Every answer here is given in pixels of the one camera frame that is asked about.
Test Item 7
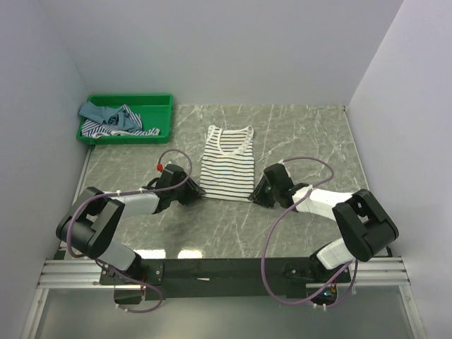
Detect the black white striped tank top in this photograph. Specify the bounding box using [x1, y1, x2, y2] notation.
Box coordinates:
[200, 125, 255, 202]

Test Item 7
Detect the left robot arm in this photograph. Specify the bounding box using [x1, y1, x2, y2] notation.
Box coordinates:
[56, 164, 206, 284]

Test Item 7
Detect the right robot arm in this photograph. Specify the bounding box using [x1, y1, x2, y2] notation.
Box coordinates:
[248, 163, 399, 283]

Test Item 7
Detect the teal tank top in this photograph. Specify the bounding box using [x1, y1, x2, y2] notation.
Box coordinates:
[79, 102, 142, 132]

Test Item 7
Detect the navy white striped tank top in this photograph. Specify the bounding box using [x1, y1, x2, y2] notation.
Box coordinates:
[81, 104, 160, 138]

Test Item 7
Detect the green plastic bin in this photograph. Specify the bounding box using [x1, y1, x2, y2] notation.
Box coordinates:
[77, 94, 173, 145]

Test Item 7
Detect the black base beam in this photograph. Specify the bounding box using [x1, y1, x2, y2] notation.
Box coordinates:
[100, 257, 351, 305]

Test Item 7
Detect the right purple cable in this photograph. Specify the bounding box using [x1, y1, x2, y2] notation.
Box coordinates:
[260, 157, 359, 307]

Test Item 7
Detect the purple cable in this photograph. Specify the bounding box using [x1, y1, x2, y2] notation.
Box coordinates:
[260, 157, 359, 307]
[65, 148, 194, 314]

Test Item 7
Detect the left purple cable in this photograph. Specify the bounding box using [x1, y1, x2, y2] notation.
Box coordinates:
[65, 148, 194, 314]

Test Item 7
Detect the aluminium rail frame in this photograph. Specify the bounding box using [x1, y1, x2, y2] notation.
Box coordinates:
[20, 141, 424, 339]

